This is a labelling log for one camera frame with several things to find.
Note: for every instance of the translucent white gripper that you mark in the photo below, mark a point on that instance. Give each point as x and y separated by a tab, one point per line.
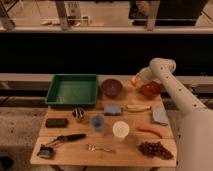
141	77

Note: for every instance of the yellow red apple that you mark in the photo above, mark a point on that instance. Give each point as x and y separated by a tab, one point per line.
134	81

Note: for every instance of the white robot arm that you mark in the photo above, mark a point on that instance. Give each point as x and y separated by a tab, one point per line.
195	146

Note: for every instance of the red bowl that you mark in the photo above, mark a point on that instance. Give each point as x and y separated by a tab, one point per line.
151	90

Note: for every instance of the purple bowl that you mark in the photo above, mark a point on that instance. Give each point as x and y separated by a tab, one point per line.
111	87

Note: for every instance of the yellow banana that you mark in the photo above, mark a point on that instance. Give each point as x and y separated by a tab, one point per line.
137	108

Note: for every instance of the grey blue cloth pad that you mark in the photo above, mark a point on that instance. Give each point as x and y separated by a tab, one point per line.
160	116

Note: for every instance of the blue sponge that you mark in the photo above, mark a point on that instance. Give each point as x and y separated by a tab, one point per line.
112	110

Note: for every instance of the red chili pepper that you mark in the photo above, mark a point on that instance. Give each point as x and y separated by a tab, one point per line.
150	130

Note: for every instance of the wooden table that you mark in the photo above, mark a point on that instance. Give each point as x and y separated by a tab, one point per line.
127	152

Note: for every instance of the white plastic cup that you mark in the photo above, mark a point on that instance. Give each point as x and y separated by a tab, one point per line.
120	130

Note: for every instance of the blue plastic cup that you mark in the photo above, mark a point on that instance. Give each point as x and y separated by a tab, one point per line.
98	122

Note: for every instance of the purple grape bunch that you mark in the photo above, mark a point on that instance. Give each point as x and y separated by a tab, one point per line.
155	149

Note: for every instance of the green plastic tray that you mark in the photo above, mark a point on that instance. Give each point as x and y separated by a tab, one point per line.
73	90

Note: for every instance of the metal spoon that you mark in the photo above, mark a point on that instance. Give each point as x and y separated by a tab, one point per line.
92	147

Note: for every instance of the black rectangular case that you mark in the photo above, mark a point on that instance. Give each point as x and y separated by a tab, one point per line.
56	123

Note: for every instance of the small black brush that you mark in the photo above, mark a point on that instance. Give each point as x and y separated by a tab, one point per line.
46	152

